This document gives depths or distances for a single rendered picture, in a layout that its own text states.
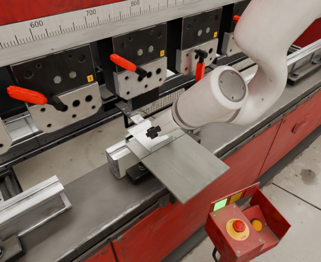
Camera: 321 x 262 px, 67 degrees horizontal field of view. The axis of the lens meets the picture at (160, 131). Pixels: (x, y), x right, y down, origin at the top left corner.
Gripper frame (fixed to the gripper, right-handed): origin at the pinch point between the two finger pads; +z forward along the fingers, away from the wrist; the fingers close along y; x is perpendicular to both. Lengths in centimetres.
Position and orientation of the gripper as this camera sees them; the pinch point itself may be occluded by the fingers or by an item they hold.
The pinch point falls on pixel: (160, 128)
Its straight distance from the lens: 71.0
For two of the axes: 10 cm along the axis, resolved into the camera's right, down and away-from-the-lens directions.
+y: -7.8, 4.2, -4.6
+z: -4.0, 2.3, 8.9
